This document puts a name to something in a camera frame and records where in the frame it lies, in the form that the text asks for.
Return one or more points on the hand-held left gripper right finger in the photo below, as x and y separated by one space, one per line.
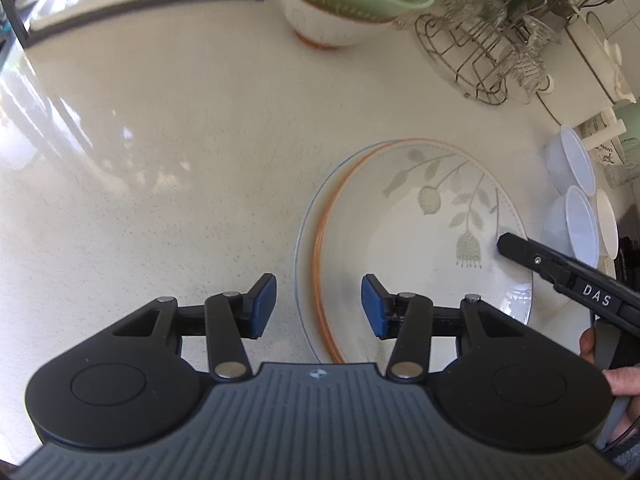
375 305

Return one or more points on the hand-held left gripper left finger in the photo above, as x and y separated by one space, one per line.
262 305

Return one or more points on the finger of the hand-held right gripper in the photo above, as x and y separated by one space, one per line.
525 252

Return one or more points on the white plate with pink rose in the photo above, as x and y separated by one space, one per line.
303 270

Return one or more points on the white plastic bowl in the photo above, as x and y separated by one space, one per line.
570 157
572 225

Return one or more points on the cream ceramic bowl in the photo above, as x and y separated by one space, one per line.
606 225

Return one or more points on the person's right hand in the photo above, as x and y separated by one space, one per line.
622 380

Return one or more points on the floral mug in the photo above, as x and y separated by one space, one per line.
602 135

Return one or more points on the pale green pitcher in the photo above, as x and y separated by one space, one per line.
627 140

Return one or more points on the white electric pot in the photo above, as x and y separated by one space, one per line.
585 60

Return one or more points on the white bowl with red base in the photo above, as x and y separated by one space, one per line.
320 22

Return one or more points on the black metal dish rack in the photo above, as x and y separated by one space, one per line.
12 5

